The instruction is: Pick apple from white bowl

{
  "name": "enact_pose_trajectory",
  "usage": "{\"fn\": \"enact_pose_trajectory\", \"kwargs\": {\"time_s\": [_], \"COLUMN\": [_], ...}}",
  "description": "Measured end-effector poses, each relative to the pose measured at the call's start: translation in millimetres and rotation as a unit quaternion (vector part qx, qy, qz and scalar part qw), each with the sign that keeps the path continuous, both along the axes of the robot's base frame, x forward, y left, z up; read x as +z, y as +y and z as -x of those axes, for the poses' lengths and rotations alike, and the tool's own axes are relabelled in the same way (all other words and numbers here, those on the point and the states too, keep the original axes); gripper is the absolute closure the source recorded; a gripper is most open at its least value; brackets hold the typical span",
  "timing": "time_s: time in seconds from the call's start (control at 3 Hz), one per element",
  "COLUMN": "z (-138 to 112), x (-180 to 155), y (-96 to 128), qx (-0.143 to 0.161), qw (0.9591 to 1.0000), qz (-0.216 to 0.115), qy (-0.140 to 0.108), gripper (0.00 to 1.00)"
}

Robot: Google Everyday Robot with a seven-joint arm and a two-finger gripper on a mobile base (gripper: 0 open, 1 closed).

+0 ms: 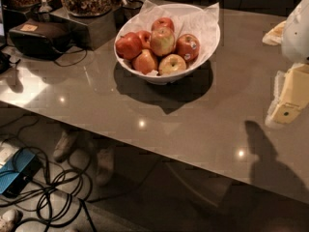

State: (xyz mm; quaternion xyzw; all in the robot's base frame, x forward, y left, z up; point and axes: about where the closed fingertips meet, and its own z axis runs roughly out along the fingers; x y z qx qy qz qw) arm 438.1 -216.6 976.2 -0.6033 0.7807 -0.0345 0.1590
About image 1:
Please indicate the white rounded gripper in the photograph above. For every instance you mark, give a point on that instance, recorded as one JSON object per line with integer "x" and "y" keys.
{"x": 296, "y": 38}

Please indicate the yellow-red apple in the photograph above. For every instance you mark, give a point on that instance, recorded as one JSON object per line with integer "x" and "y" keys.
{"x": 162, "y": 41}

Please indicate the red apple right with sticker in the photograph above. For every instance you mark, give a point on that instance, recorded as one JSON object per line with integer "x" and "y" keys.
{"x": 188, "y": 46}

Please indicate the white bowl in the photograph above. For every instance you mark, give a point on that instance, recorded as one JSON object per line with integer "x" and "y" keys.
{"x": 167, "y": 78}

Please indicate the yellow apple front right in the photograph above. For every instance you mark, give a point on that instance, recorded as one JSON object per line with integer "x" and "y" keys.
{"x": 172, "y": 63}

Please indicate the red apple back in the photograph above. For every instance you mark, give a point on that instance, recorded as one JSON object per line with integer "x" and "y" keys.
{"x": 163, "y": 22}

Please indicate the orange-red apple front left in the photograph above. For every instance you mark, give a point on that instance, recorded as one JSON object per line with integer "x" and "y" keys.
{"x": 145, "y": 62}

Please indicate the small red apple middle-left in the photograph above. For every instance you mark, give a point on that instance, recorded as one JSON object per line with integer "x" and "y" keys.
{"x": 145, "y": 37}

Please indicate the red apple far left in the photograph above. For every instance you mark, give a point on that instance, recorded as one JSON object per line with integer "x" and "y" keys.
{"x": 128, "y": 46}

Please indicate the white paper liner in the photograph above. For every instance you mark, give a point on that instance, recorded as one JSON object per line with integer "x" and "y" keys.
{"x": 196, "y": 20}

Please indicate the black cup with spoon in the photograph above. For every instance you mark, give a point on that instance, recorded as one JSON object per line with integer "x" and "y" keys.
{"x": 132, "y": 7}

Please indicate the grey metal stand box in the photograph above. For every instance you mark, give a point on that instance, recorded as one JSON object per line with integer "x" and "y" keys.
{"x": 88, "y": 32}

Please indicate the right white shoe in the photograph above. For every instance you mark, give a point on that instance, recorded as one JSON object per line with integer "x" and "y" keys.
{"x": 105, "y": 166}

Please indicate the white shoe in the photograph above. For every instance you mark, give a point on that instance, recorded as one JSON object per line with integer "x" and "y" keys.
{"x": 105, "y": 166}
{"x": 9, "y": 220}
{"x": 64, "y": 146}

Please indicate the black device with label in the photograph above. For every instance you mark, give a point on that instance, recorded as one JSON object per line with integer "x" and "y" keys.
{"x": 42, "y": 40}

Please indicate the metal scoop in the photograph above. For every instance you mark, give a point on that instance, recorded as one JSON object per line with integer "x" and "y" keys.
{"x": 45, "y": 8}

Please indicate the blue box on floor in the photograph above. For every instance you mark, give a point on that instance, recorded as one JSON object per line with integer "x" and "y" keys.
{"x": 17, "y": 172}

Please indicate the white shoe bottom left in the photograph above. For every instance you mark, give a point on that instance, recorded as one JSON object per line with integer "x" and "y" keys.
{"x": 9, "y": 220}

